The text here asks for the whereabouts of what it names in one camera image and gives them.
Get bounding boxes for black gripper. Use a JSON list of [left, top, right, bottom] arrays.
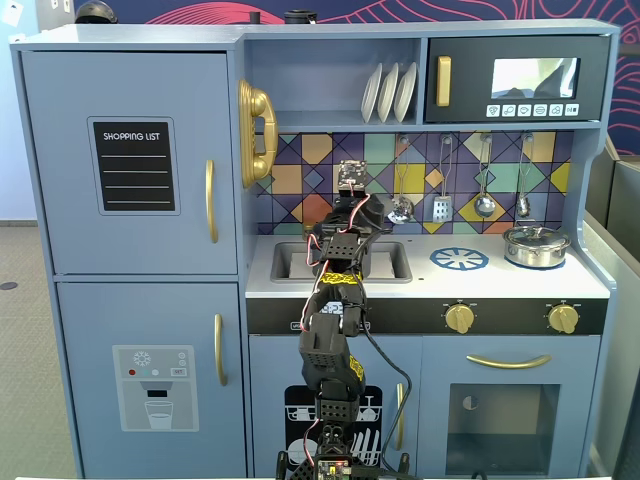
[[327, 192, 387, 237]]

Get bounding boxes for silver slotted ladle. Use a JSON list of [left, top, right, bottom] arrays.
[[388, 133, 416, 225]]

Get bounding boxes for silver slotted spatula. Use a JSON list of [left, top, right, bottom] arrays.
[[431, 133, 457, 224]]

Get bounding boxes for gray sink basin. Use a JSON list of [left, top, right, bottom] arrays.
[[269, 240, 414, 286]]

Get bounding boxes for blue burner sticker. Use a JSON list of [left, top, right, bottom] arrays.
[[429, 245, 491, 274]]

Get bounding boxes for blue toy kitchen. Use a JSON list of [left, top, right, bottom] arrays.
[[9, 18, 622, 479]]

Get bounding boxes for silver plate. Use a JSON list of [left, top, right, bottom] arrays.
[[376, 61, 401, 124], [360, 62, 384, 124]]

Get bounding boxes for white plates in rack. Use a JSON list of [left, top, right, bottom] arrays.
[[393, 60, 418, 124]]

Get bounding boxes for gold stove knob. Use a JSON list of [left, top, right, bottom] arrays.
[[546, 302, 582, 336], [444, 301, 477, 335]]

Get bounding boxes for gold toy telephone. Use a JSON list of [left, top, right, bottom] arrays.
[[236, 78, 279, 190]]

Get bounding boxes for hanging silver whisk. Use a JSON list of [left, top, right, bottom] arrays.
[[515, 131, 533, 219]]

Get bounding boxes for black toy microwave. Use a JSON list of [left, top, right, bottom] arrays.
[[423, 35, 612, 124]]

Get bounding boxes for silver metal pot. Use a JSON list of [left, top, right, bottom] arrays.
[[501, 224, 573, 269]]

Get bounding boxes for blue oven door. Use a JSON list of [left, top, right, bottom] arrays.
[[420, 335, 602, 477]]

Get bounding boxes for black white dishwasher sticker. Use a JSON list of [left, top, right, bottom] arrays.
[[283, 383, 384, 472]]

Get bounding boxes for black shopping list board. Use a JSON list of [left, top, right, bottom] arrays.
[[86, 115, 183, 217]]

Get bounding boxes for robot controller board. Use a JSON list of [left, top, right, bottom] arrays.
[[314, 456, 352, 480]]

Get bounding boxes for gray ice dispenser sticker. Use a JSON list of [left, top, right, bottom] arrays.
[[111, 344, 200, 433]]

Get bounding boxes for blue freezer door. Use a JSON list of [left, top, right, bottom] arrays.
[[55, 281, 249, 477]]

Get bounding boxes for blue fridge door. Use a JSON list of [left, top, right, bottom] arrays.
[[20, 49, 239, 276]]

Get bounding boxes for black helmet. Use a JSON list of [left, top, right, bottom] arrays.
[[74, 0, 119, 25]]

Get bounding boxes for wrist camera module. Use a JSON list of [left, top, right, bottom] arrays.
[[337, 159, 369, 195]]

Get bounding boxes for red white servo cable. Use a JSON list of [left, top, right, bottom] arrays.
[[303, 192, 369, 269]]

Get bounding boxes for gold microwave handle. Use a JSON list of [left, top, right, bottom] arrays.
[[435, 55, 453, 108]]

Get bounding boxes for gold fridge door handle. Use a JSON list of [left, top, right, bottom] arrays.
[[204, 158, 221, 245]]

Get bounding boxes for black power cable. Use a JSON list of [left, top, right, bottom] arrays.
[[360, 319, 414, 474]]

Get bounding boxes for gold oven door handle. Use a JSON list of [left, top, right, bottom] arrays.
[[465, 353, 553, 371]]

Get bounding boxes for gold freezer door handle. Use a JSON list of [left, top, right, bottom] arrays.
[[213, 313, 229, 388]]

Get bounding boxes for gold dishwasher door handle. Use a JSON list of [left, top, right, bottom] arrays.
[[394, 382, 407, 452]]

